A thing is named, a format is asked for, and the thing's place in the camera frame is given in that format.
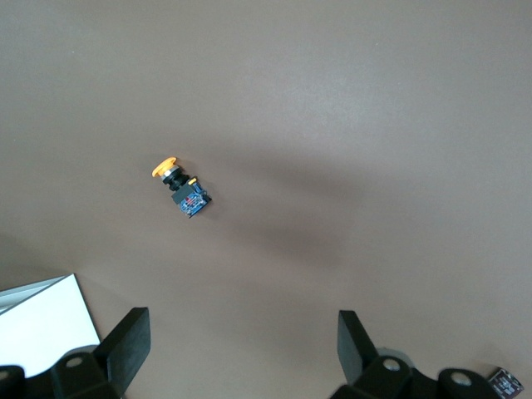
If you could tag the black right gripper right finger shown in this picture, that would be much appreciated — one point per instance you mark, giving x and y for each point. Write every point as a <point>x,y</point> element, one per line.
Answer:
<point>357,357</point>

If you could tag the yellow mushroom push button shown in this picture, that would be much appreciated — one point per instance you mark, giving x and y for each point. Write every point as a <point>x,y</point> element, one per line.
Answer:
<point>185,193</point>

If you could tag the white drawer cabinet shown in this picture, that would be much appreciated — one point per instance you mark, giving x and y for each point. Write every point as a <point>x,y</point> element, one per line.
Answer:
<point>41,324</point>

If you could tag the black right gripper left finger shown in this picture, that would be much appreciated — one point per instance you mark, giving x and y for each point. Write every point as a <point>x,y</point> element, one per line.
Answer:
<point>120,349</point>

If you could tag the dark cylindrical capacitor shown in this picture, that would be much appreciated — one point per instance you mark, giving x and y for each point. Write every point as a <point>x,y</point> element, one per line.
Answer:
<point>507,384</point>

